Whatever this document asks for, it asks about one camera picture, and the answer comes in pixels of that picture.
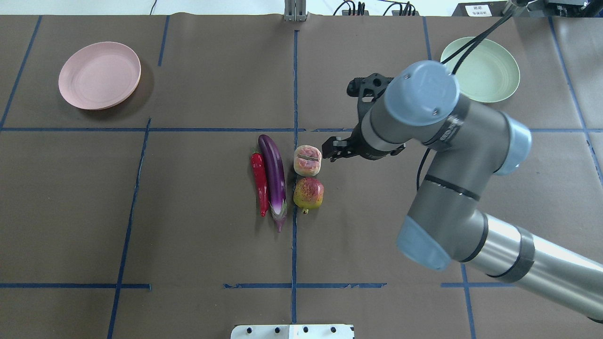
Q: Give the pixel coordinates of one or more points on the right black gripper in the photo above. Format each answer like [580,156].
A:
[359,143]

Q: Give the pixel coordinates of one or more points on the red-yellow pomegranate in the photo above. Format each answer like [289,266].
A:
[309,194]

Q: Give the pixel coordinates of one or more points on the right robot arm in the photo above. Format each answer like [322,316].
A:
[472,142]

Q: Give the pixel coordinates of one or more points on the pink-green peach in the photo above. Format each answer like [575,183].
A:
[307,160]

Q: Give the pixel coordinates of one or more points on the purple eggplant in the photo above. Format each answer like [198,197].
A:
[276,176]

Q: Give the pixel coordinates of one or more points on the red chili pepper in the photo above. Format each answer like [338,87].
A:
[261,183]

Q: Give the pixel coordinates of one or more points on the light green plate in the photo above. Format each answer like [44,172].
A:
[489,74]

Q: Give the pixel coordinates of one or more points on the white label card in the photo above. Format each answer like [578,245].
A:
[478,10]

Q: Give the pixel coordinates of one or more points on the pink plate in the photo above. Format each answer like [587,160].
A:
[100,76]

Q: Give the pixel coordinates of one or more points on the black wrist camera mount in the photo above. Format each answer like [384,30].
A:
[367,90]

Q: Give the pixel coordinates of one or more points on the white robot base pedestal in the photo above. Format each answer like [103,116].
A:
[293,331]

